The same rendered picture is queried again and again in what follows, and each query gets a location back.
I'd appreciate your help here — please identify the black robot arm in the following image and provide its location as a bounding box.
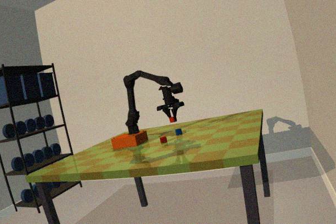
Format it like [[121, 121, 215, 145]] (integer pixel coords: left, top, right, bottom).
[[123, 70, 183, 135]]

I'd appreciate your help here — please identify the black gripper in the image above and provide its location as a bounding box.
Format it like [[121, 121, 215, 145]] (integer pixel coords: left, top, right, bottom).
[[157, 95, 184, 119]]

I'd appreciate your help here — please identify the blue cube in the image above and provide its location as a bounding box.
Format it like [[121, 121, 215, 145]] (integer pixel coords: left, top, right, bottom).
[[175, 129, 182, 135]]

